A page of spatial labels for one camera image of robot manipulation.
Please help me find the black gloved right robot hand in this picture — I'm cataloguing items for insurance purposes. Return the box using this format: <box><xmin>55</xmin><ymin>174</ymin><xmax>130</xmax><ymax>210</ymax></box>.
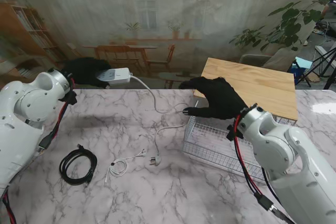
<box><xmin>178</xmin><ymin>76</ymin><xmax>249</xmax><ymax>120</ymax></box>

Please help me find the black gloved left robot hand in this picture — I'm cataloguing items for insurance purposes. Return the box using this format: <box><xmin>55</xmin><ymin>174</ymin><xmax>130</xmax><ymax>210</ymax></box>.
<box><xmin>61</xmin><ymin>57</ymin><xmax>112</xmax><ymax>90</ymax></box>

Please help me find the white power strip with cord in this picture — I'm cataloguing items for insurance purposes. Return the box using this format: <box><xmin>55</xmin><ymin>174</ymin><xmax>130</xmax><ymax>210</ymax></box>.
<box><xmin>94</xmin><ymin>68</ymin><xmax>196</xmax><ymax>167</ymax></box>

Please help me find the white mesh drawer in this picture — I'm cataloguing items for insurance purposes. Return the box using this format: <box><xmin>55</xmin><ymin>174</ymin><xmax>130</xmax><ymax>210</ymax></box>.
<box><xmin>182</xmin><ymin>115</ymin><xmax>274</xmax><ymax>184</ymax></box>

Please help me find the printed cafe scene backdrop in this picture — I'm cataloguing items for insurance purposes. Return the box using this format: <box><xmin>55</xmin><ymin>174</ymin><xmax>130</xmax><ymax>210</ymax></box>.
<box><xmin>0</xmin><ymin>0</ymin><xmax>336</xmax><ymax>90</ymax></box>

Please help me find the blue storage crate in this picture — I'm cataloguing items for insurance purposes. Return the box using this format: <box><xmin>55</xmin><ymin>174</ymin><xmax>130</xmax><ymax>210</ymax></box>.
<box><xmin>287</xmin><ymin>57</ymin><xmax>313</xmax><ymax>78</ymax></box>

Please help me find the black tripod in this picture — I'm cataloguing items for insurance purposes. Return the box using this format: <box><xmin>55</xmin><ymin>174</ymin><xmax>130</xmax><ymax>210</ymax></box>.
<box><xmin>298</xmin><ymin>48</ymin><xmax>336</xmax><ymax>90</ymax></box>

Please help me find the person in background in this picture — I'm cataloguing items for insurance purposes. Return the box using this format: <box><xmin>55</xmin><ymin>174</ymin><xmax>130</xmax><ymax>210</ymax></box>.
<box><xmin>321</xmin><ymin>0</ymin><xmax>336</xmax><ymax>20</ymax></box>

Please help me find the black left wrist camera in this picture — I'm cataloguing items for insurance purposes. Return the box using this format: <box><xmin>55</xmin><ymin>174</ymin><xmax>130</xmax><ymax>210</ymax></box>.
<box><xmin>59</xmin><ymin>87</ymin><xmax>78</xmax><ymax>105</ymax></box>

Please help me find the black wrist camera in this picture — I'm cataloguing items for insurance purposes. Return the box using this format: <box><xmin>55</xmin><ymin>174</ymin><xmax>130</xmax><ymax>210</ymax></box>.
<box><xmin>227</xmin><ymin>124</ymin><xmax>244</xmax><ymax>141</ymax></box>
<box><xmin>59</xmin><ymin>87</ymin><xmax>78</xmax><ymax>105</ymax></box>

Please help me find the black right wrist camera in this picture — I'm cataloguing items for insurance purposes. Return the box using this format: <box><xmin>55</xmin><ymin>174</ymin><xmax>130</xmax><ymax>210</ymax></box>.
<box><xmin>227</xmin><ymin>124</ymin><xmax>244</xmax><ymax>141</ymax></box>

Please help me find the wood-topped white wire cabinet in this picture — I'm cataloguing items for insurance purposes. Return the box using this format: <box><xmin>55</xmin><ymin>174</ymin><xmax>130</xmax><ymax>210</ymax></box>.
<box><xmin>193</xmin><ymin>57</ymin><xmax>300</xmax><ymax>130</ymax></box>

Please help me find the left arm red black cable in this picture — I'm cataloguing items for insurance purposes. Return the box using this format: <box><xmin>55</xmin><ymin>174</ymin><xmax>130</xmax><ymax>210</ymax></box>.
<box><xmin>0</xmin><ymin>77</ymin><xmax>77</xmax><ymax>224</ymax></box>

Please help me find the arm red black cable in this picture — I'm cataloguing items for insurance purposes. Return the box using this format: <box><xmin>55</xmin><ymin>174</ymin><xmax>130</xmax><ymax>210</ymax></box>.
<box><xmin>233</xmin><ymin>113</ymin><xmax>292</xmax><ymax>222</ymax></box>
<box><xmin>0</xmin><ymin>77</ymin><xmax>77</xmax><ymax>224</ymax></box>

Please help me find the right arm red black cable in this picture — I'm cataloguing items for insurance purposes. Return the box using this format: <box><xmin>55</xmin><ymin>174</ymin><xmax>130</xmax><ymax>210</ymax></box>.
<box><xmin>233</xmin><ymin>113</ymin><xmax>292</xmax><ymax>222</ymax></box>

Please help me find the white coiled charging cable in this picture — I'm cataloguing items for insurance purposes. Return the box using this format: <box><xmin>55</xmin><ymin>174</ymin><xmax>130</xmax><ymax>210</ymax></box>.
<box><xmin>103</xmin><ymin>149</ymin><xmax>147</xmax><ymax>187</ymax></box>

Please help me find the black coiled cable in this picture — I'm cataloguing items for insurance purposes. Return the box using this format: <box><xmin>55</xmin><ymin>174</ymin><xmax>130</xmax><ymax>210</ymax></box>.
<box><xmin>59</xmin><ymin>144</ymin><xmax>98</xmax><ymax>187</ymax></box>

